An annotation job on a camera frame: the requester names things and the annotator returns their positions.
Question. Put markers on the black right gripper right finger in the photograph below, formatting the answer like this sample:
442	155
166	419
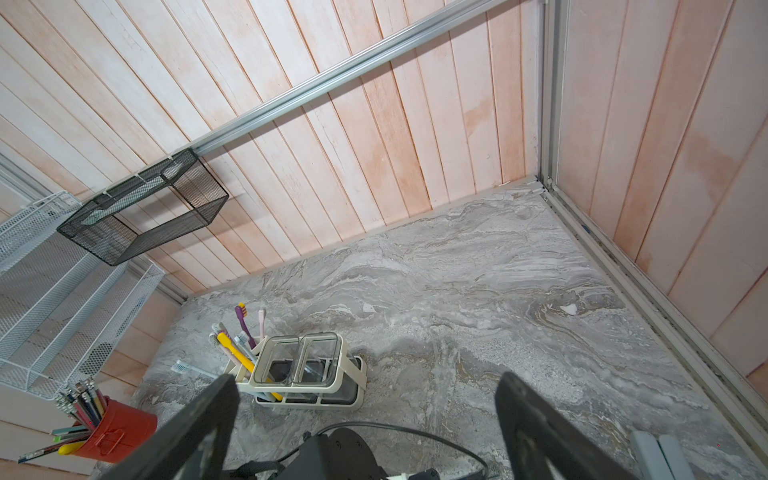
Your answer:
540	441

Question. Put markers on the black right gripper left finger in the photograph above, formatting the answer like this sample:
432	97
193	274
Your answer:
191	445

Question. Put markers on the purple toothbrush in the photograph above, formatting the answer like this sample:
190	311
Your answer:
241	314

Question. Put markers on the light blue toothbrush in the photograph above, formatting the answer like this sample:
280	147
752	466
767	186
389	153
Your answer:
183	368

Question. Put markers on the yellow toothbrush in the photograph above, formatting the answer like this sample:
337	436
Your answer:
237	355

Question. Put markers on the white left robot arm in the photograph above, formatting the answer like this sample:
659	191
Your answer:
338	452

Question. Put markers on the cream toothbrush holder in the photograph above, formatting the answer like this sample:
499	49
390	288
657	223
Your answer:
312	372

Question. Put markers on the red pencil cup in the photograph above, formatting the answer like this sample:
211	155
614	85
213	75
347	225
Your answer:
122	430

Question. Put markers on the pens in red cup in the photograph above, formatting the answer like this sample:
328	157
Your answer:
85	404

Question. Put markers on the grey flat bar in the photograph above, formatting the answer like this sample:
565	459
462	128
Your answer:
660	457

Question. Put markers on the black mesh basket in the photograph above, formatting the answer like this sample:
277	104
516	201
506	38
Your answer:
161	203

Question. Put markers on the aluminium frame rails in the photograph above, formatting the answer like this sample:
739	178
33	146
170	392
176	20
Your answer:
327	120

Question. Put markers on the white wire mesh shelf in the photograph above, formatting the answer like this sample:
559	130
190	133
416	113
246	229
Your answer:
63	310

